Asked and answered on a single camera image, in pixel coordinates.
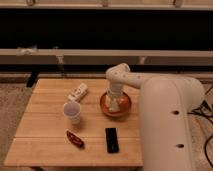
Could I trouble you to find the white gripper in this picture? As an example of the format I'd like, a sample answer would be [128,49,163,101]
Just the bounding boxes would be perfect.
[106,82,124,106]

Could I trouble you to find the white sponge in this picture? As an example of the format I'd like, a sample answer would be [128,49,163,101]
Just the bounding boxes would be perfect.
[109,99,120,112]

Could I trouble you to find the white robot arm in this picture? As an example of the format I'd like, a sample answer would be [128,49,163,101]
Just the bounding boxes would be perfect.
[106,63,205,171]

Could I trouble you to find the orange bowl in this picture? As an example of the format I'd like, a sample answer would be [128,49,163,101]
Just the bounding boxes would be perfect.
[100,92,132,117]

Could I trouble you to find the wooden table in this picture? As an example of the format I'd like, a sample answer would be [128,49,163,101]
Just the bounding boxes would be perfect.
[3,78,144,168]

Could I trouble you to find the black rectangular bar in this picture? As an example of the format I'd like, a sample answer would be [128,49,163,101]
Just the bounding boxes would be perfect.
[105,128,119,153]

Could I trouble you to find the red chili pepper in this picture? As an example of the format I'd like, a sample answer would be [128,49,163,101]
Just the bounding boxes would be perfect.
[66,131,84,148]

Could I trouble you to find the black cables on floor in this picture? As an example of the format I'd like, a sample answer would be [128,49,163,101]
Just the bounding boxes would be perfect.
[188,84,213,168]

